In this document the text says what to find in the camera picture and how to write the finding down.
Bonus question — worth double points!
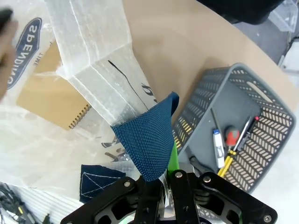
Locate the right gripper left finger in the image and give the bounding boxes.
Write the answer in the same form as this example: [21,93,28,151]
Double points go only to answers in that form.
[60,175,164,224]

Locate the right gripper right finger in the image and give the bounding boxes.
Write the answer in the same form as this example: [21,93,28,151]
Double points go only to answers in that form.
[165,140,279,224]

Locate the grey plastic basket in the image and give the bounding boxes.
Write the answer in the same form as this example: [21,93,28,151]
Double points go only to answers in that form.
[171,62,297,221]

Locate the kraft spiral notebook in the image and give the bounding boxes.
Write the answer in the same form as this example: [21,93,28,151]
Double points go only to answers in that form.
[15,38,92,130]

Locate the clear shopping bag navy handles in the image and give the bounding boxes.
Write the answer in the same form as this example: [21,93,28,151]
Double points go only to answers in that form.
[0,0,180,205]

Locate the person's right hand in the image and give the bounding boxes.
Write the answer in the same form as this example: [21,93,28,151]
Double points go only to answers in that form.
[0,20,20,105]

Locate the white stick blue cap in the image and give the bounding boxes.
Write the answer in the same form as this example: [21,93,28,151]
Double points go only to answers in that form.
[212,129,225,169]

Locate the yellow and black pen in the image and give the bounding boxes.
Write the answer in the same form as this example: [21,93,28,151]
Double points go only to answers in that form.
[217,115,252,177]

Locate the person in black t-shirt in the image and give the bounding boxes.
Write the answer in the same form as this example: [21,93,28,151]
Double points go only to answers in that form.
[198,0,287,25]

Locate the clear plastic storage bin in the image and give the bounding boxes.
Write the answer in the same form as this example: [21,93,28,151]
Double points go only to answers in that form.
[268,0,299,33]

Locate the red grey handled screwdriver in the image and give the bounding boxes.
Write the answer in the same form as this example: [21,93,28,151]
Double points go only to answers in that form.
[211,107,241,147]

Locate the red-handled screwdriver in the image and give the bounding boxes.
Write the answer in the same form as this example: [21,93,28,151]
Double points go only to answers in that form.
[221,115,260,177]

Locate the black cable bundle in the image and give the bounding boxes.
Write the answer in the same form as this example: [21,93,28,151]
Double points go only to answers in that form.
[0,182,51,224]

